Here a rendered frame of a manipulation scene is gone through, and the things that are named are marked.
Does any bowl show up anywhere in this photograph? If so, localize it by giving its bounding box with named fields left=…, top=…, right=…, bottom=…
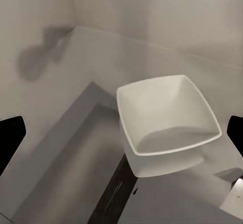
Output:
left=116, top=75, right=222, bottom=156

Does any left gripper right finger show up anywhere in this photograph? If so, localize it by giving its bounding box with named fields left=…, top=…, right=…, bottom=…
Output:
left=227, top=116, right=243, bottom=156

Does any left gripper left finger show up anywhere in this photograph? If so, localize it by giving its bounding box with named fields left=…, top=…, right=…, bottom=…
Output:
left=0, top=116, right=26, bottom=176

